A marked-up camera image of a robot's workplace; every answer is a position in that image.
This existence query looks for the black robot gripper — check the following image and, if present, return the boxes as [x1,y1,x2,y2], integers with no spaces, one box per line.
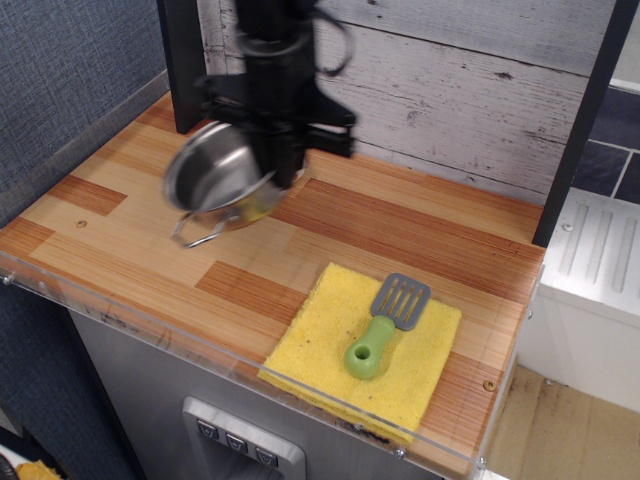
[195,42,356,189]

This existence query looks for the stainless steel pot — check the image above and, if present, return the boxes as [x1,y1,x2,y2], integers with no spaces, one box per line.
[163,122,288,248]

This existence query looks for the plush sushi roll toy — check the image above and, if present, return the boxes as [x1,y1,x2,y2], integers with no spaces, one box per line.
[292,169,306,184]

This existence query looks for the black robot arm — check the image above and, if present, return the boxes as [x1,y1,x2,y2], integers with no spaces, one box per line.
[196,1,356,189]

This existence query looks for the green grey toy spatula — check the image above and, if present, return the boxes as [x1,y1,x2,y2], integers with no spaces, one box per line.
[343,273,432,380]

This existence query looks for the yellow cloth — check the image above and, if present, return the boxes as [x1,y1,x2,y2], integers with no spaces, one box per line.
[258,263,462,445]

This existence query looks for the silver toy fridge cabinet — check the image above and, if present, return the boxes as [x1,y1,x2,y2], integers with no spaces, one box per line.
[71,313,434,479]

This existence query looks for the grey dispenser button panel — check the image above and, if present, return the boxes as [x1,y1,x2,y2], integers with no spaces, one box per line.
[182,396,307,479]

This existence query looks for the white toy sink unit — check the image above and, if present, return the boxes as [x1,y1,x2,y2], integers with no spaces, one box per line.
[517,189,639,411]

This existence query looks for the yellow object bottom left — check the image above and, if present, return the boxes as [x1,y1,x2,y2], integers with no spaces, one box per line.
[15,461,62,480]

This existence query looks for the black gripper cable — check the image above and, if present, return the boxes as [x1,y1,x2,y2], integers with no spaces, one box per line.
[312,0,357,76]

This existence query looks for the dark left frame post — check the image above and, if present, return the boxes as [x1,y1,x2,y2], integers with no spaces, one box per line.
[156,0,206,134]

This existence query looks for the dark frame post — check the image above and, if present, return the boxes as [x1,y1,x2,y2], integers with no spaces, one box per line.
[532,0,639,247]
[156,0,206,134]

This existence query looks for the dark right frame post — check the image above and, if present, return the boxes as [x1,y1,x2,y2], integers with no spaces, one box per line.
[532,0,639,247]

